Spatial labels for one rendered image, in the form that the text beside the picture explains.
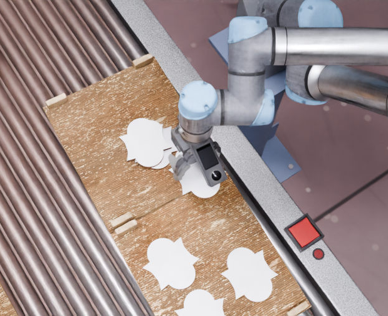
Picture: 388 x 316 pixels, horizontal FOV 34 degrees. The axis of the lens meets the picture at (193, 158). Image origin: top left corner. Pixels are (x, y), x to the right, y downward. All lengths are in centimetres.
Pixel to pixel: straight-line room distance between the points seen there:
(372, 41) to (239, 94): 28
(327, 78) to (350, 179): 126
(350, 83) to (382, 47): 24
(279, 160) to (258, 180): 102
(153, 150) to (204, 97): 48
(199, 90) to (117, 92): 57
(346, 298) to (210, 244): 37
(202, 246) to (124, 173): 29
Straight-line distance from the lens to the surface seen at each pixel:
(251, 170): 175
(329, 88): 159
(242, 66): 127
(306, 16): 162
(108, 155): 173
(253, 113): 129
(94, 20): 197
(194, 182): 157
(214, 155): 143
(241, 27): 126
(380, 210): 280
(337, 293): 170
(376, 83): 148
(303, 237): 170
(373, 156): 288
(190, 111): 126
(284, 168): 275
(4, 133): 183
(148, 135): 173
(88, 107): 180
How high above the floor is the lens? 253
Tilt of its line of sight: 68 degrees down
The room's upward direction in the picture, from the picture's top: 6 degrees clockwise
